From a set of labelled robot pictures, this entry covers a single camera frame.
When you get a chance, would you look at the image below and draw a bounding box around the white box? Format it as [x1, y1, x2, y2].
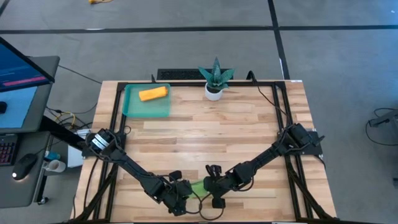
[67, 129, 91, 169]

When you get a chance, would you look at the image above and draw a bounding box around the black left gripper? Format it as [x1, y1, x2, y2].
[160, 170, 195, 217]

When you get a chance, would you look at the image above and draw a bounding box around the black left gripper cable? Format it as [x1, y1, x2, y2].
[182, 191, 225, 222]

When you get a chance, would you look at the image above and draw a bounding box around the teal plastic basket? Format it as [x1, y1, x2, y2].
[122, 83, 172, 119]

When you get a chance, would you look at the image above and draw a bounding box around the black backlit keyboard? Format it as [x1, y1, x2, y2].
[0, 134, 18, 167]

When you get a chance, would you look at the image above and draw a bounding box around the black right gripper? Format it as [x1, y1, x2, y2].
[203, 164, 238, 210]

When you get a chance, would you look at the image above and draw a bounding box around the black floor vent grille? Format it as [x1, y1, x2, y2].
[156, 68, 234, 82]

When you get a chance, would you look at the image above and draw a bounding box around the black table edge frame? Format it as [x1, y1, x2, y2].
[70, 80, 340, 223]

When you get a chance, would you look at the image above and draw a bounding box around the black arm base cable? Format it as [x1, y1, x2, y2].
[246, 70, 293, 127]

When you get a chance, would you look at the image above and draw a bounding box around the grey rolling desk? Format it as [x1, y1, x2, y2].
[0, 55, 61, 209]

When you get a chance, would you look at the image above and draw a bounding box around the large green leafy plant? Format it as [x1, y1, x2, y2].
[198, 57, 235, 92]

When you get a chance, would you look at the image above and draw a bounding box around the white mug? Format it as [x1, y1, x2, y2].
[45, 159, 67, 174]

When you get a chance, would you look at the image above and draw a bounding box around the black floor cable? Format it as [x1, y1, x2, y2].
[364, 107, 398, 147]

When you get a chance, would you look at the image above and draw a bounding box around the orange microfiber towel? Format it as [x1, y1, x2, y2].
[138, 86, 169, 102]

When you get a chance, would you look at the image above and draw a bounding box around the black computer mouse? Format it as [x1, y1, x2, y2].
[11, 152, 39, 181]

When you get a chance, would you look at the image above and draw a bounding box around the green microfiber towel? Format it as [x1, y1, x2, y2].
[190, 179, 211, 199]

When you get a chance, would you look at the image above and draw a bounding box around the tilted computer monitor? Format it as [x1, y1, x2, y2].
[0, 36, 56, 93]

